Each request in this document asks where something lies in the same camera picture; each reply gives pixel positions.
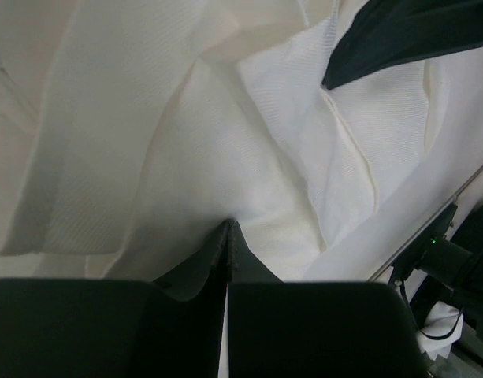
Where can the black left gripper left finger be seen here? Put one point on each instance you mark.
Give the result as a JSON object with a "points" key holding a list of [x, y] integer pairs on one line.
{"points": [[118, 328]]}

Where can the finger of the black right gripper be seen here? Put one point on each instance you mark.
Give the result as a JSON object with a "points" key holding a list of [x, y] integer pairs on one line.
{"points": [[389, 33]]}

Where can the white pleated skirt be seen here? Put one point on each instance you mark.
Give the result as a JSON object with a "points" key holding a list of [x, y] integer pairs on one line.
{"points": [[129, 129]]}

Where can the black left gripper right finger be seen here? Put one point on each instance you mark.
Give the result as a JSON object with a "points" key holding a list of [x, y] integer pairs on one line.
{"points": [[313, 329]]}

